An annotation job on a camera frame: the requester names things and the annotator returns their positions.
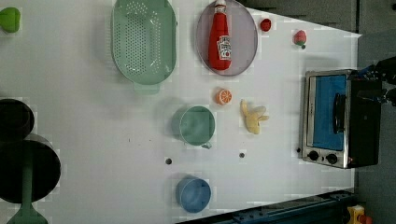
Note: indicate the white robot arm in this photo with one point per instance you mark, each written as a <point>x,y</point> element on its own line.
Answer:
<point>30,170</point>

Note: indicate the orange slice toy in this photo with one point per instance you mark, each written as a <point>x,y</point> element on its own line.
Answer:
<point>223,97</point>

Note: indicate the grey round plate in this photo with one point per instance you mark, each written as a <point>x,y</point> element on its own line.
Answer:
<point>243,34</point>

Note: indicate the plush strawberry toy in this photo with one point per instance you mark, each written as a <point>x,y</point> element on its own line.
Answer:
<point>299,39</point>

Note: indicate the black round base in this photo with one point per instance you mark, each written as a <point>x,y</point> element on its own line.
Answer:
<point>17,120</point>

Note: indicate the black toaster oven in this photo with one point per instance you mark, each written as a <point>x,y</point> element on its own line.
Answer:
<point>341,124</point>

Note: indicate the blue mug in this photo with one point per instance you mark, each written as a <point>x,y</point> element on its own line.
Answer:
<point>193,194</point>

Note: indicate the green plastic colander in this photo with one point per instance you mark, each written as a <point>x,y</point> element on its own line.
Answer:
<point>143,42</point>

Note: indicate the green pepper toy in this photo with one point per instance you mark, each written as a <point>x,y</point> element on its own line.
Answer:
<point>10,19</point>

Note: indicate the green mug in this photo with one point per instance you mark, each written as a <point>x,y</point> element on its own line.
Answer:
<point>194,125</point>

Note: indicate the small red tomato toy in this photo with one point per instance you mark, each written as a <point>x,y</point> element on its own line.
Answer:
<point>266,25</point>

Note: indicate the red ketchup bottle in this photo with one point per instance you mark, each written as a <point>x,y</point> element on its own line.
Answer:
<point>219,45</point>

